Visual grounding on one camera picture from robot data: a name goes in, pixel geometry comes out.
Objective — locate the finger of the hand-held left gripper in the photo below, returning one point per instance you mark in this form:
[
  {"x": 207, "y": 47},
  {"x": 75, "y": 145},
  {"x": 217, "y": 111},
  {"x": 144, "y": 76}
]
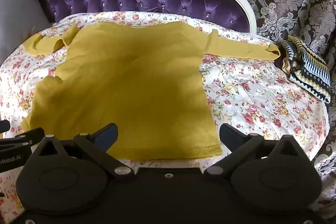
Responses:
[
  {"x": 25, "y": 136},
  {"x": 4, "y": 126}
]

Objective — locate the floral bedspread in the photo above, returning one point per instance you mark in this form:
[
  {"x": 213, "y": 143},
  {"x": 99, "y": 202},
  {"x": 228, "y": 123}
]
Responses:
[{"x": 249, "y": 98}]

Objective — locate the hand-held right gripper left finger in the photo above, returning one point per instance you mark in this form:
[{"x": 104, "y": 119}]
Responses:
[{"x": 108, "y": 137}]

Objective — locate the striped crochet blanket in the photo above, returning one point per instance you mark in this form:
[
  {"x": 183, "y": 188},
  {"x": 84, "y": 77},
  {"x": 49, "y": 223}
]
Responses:
[{"x": 312, "y": 74}]

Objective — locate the grey pillow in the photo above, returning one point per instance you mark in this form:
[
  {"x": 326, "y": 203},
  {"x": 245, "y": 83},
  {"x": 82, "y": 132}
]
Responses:
[{"x": 18, "y": 11}]

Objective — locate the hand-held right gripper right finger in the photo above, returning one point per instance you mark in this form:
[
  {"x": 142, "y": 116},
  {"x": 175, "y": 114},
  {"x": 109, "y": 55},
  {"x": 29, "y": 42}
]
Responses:
[{"x": 231, "y": 138}]

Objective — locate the mustard yellow sweater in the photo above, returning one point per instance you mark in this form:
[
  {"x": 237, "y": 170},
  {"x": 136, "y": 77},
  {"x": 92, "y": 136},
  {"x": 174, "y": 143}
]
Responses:
[{"x": 131, "y": 82}]

